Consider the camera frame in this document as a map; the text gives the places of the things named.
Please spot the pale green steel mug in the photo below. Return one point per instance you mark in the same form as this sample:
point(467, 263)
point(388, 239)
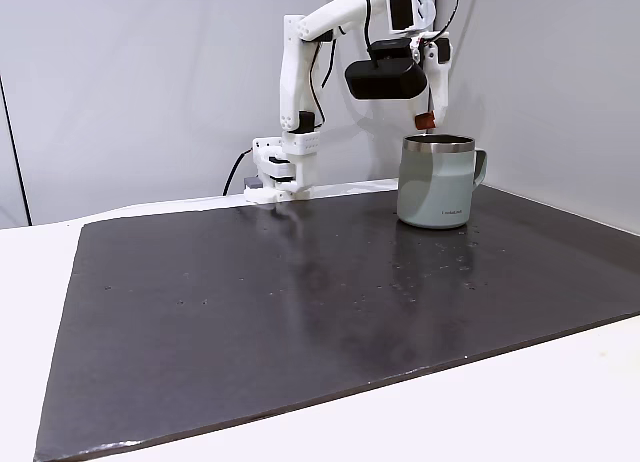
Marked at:
point(430, 192)

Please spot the grey table clamp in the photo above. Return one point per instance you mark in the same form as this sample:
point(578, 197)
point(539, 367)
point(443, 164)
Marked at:
point(252, 183)

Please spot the black oval camera box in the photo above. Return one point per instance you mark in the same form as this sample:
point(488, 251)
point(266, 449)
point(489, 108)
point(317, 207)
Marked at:
point(385, 79)

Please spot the black glossy table mat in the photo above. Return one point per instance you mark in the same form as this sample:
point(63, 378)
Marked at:
point(250, 307)

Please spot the small red cube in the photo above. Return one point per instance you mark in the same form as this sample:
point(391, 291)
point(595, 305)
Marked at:
point(425, 121)

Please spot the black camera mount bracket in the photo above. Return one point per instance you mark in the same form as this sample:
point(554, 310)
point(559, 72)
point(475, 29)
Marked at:
point(395, 49)

